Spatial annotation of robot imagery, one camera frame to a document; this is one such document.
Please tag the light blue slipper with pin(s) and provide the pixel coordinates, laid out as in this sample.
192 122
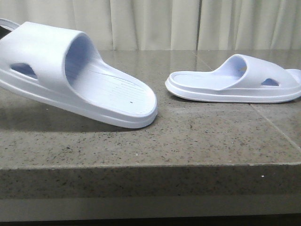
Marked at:
62 67

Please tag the light blue slipper inserted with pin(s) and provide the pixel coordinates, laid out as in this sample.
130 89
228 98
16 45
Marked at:
240 79

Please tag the beige pleated curtain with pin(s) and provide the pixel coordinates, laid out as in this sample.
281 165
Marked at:
169 24

